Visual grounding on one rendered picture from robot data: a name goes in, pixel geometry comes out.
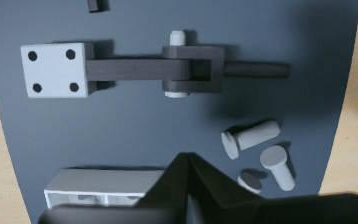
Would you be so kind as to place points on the grey clevis fork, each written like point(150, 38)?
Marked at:
point(216, 69)

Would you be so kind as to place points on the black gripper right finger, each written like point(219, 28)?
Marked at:
point(218, 199)

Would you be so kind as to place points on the white square block with black dots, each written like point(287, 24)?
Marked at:
point(57, 70)

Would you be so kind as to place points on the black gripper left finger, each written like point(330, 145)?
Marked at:
point(165, 202)

